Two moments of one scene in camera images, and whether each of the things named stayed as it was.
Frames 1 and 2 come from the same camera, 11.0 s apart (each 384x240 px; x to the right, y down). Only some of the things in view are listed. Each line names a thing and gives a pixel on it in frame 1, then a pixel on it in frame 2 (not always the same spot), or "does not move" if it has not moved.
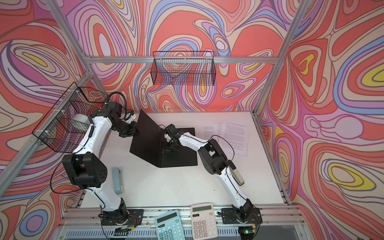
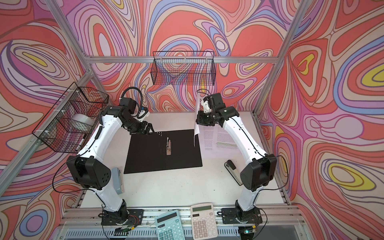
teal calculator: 169,226 does not move
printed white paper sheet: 234,137 → 196,127
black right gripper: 166,148 → 200,119
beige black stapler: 235,173 does not move
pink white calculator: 204,221 does not move
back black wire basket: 183,68 does not move
